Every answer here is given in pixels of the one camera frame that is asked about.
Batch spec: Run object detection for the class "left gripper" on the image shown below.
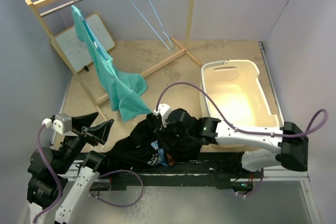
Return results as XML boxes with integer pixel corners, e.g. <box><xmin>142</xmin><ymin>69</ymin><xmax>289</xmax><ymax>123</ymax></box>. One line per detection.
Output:
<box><xmin>56</xmin><ymin>111</ymin><xmax>113</xmax><ymax>173</ymax></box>

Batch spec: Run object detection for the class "teal t shirt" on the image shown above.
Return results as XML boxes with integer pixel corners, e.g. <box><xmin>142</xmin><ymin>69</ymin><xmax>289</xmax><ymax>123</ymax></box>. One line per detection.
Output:
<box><xmin>71</xmin><ymin>5</ymin><xmax>152</xmax><ymax>122</ymax></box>

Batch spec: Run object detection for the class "black t shirt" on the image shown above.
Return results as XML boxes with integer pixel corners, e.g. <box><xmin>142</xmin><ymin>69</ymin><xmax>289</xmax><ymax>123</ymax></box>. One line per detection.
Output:
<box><xmin>106</xmin><ymin>113</ymin><xmax>202</xmax><ymax>172</ymax></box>

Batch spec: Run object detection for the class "blue hanger of teal shirt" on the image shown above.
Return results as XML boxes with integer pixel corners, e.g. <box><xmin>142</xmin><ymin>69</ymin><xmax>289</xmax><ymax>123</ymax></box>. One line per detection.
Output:
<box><xmin>71</xmin><ymin>0</ymin><xmax>111</xmax><ymax>62</ymax></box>

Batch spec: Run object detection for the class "blue hanger of black shirt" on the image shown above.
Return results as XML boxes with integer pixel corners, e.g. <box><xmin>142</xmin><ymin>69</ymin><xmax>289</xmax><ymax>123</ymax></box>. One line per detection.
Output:
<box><xmin>128</xmin><ymin>0</ymin><xmax>174</xmax><ymax>51</ymax></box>

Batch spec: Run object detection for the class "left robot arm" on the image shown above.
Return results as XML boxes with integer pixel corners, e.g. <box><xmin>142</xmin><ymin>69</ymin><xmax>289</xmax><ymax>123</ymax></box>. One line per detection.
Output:
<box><xmin>27</xmin><ymin>112</ymin><xmax>114</xmax><ymax>223</ymax></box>

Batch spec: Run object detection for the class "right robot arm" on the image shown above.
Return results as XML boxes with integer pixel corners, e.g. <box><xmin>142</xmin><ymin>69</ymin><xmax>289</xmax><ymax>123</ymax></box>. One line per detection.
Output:
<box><xmin>165</xmin><ymin>109</ymin><xmax>309</xmax><ymax>177</ymax></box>

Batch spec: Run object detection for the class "small whiteboard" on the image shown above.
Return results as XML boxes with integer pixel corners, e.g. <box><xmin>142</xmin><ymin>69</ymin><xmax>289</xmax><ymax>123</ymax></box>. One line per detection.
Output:
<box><xmin>55</xmin><ymin>13</ymin><xmax>115</xmax><ymax>73</ymax></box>

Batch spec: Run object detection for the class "wooden clothes rack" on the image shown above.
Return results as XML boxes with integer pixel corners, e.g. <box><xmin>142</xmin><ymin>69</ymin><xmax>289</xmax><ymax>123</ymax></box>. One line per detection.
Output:
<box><xmin>25</xmin><ymin>0</ymin><xmax>203</xmax><ymax>121</ymax></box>

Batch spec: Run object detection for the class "white laundry basket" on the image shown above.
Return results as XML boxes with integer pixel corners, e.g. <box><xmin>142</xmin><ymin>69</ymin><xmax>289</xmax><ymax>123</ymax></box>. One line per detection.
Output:
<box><xmin>199</xmin><ymin>60</ymin><xmax>286</xmax><ymax>148</ymax></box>

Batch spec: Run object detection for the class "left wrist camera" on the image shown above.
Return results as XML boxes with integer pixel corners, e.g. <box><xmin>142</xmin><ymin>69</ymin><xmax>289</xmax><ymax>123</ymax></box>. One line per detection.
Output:
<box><xmin>42</xmin><ymin>113</ymin><xmax>72</xmax><ymax>135</ymax></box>

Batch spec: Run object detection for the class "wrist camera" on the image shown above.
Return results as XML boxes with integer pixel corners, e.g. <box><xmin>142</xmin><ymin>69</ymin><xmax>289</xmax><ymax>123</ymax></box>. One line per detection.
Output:
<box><xmin>153</xmin><ymin>103</ymin><xmax>172</xmax><ymax>127</ymax></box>
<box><xmin>42</xmin><ymin>113</ymin><xmax>72</xmax><ymax>135</ymax></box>

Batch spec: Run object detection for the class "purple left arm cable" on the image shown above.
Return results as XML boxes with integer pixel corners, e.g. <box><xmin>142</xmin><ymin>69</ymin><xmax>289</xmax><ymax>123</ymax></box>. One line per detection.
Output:
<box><xmin>33</xmin><ymin>124</ymin><xmax>64</xmax><ymax>223</ymax></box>

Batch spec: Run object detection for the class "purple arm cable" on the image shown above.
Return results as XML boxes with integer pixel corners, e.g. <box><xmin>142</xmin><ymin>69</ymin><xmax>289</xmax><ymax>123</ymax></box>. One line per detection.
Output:
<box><xmin>33</xmin><ymin>124</ymin><xmax>64</xmax><ymax>223</ymax></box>
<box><xmin>154</xmin><ymin>82</ymin><xmax>329</xmax><ymax>138</ymax></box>

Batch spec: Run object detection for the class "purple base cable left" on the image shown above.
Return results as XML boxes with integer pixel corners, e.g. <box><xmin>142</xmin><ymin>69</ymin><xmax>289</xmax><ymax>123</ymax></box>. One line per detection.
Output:
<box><xmin>88</xmin><ymin>168</ymin><xmax>144</xmax><ymax>208</ymax></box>

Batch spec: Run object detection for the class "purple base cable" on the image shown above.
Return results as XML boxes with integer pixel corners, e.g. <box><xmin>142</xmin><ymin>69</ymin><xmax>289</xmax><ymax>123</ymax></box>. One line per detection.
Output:
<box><xmin>233</xmin><ymin>168</ymin><xmax>265</xmax><ymax>198</ymax></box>
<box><xmin>88</xmin><ymin>168</ymin><xmax>144</xmax><ymax>208</ymax></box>

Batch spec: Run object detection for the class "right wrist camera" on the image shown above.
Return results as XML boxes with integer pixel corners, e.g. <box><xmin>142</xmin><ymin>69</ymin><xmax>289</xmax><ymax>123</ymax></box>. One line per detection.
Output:
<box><xmin>153</xmin><ymin>103</ymin><xmax>172</xmax><ymax>127</ymax></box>

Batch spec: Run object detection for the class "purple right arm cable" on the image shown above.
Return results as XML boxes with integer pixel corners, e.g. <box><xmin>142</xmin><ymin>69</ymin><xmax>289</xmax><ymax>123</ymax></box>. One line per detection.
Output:
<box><xmin>154</xmin><ymin>82</ymin><xmax>329</xmax><ymax>138</ymax></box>

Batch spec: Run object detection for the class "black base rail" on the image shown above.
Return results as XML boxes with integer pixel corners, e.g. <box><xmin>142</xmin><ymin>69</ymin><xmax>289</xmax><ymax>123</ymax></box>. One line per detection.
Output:
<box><xmin>62</xmin><ymin>152</ymin><xmax>265</xmax><ymax>192</ymax></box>

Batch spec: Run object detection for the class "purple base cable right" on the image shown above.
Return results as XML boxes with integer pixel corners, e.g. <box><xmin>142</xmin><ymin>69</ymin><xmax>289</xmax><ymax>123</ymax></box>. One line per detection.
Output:
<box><xmin>233</xmin><ymin>168</ymin><xmax>265</xmax><ymax>198</ymax></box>

